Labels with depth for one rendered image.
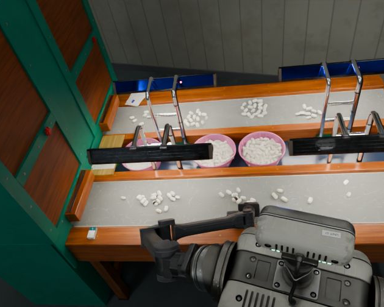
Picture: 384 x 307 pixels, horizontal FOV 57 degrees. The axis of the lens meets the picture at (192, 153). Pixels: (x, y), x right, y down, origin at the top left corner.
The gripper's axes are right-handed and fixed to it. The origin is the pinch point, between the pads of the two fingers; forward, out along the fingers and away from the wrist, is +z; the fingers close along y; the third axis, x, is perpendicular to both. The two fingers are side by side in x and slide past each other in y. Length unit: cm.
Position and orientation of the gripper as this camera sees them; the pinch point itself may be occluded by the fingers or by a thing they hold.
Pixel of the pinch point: (248, 204)
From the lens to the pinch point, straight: 184.3
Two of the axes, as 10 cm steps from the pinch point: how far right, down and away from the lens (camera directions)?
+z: 1.7, -1.6, 9.7
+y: -9.8, 0.5, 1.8
